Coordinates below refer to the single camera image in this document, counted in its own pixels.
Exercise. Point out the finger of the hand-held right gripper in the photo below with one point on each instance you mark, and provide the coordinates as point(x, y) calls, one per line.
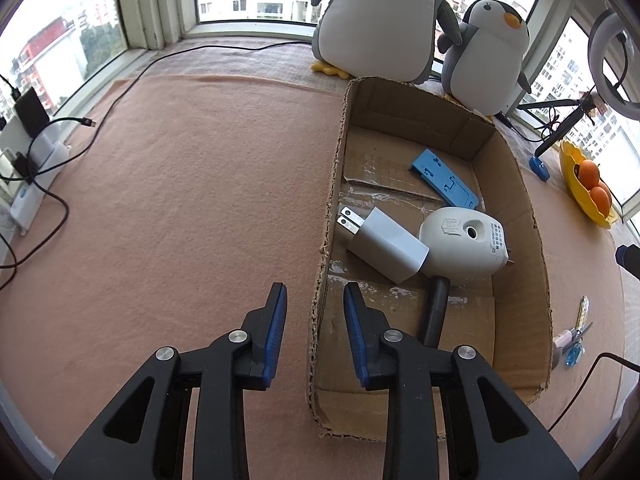
point(630, 259)

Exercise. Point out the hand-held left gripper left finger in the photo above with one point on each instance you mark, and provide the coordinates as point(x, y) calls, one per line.
point(275, 330)

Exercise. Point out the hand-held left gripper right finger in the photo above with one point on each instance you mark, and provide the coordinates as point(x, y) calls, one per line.
point(356, 340)

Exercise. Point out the patterned white lighter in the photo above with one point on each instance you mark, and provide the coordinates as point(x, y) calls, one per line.
point(583, 310)

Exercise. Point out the black cylinder tube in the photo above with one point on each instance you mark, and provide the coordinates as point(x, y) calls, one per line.
point(436, 310)

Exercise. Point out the white USB charger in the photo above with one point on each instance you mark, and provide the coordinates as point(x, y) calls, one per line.
point(385, 242)

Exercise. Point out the cardboard box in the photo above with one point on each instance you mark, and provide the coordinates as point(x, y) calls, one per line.
point(520, 240)

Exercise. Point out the blue round tape measure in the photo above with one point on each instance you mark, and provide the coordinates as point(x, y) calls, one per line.
point(540, 169)

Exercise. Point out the white plug-in device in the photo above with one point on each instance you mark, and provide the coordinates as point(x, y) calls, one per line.
point(460, 255)

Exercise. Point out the blue phone stand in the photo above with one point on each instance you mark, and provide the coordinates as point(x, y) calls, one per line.
point(440, 172)

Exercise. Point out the orange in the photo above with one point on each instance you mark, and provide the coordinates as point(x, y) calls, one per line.
point(589, 172)
point(600, 199)

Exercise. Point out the yellow fruit bowl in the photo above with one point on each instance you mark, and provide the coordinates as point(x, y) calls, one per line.
point(569, 182)

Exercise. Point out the pile of wrapped candies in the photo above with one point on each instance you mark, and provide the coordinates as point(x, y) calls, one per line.
point(576, 170)

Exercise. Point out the small blue bottle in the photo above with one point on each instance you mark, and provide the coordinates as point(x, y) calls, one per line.
point(574, 356)

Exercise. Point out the black tripod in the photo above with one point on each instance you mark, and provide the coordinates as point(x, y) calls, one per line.
point(542, 150)

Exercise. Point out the black gooseneck phone clamp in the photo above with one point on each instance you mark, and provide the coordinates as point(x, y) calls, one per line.
point(625, 65)

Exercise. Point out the small penguin plush toy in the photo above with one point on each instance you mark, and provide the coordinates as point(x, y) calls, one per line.
point(485, 60)

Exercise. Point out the white power strip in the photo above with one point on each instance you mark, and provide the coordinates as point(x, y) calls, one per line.
point(45, 160)

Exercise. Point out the large penguin plush toy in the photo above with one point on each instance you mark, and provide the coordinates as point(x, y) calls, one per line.
point(380, 20)

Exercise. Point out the black power adapter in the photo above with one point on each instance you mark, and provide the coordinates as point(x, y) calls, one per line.
point(32, 110)

